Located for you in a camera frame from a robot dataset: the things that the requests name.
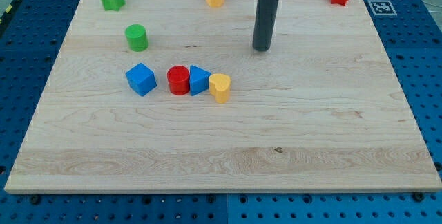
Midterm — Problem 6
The yellow heart block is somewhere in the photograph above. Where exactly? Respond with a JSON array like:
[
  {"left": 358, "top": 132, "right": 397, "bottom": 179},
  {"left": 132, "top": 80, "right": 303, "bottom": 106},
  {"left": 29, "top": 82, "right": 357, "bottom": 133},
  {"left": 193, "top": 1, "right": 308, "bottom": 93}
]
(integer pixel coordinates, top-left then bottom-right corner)
[{"left": 209, "top": 73, "right": 231, "bottom": 104}]

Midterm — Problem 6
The blue triangle block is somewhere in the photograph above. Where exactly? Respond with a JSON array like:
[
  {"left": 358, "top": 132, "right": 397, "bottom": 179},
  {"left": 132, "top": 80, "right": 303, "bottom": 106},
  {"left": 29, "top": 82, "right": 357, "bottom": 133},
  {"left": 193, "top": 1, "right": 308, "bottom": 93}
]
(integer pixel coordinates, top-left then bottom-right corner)
[{"left": 189, "top": 65, "right": 211, "bottom": 96}]

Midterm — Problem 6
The red cylinder block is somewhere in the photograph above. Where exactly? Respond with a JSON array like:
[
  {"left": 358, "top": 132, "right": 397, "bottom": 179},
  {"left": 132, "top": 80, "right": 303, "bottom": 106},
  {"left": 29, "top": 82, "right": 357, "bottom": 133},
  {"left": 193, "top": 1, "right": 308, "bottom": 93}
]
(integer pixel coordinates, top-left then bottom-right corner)
[{"left": 166, "top": 66, "right": 190, "bottom": 95}]

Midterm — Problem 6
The wooden board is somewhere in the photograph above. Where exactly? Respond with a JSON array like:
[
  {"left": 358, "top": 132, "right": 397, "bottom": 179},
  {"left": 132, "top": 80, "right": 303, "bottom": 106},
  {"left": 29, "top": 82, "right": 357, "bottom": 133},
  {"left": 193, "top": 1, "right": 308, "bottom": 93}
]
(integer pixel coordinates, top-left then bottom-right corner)
[{"left": 5, "top": 0, "right": 441, "bottom": 194}]

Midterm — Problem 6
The blue cube block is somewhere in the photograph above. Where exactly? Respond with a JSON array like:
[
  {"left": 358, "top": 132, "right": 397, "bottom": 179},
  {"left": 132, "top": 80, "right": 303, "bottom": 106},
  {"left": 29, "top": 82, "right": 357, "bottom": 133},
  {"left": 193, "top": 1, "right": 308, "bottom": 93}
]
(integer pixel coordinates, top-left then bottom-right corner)
[{"left": 125, "top": 63, "right": 157, "bottom": 96}]

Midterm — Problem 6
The green cylinder block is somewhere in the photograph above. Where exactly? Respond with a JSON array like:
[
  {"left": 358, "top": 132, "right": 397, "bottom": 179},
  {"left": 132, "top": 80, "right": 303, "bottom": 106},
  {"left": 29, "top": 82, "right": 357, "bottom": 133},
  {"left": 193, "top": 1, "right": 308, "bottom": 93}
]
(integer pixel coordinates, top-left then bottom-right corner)
[{"left": 124, "top": 24, "right": 149, "bottom": 52}]

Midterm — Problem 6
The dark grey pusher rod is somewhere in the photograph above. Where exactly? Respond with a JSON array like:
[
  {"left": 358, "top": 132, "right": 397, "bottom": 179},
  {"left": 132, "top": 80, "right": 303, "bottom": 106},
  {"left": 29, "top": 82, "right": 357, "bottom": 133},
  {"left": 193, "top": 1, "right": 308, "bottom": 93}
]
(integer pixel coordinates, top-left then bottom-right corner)
[{"left": 252, "top": 0, "right": 279, "bottom": 52}]

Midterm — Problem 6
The white fiducial marker tag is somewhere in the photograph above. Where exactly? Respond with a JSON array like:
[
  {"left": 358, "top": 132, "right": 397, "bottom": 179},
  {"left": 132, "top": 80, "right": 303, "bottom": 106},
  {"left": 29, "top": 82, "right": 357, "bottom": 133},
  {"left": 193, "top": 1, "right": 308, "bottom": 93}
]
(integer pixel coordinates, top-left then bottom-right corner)
[{"left": 367, "top": 0, "right": 397, "bottom": 16}]

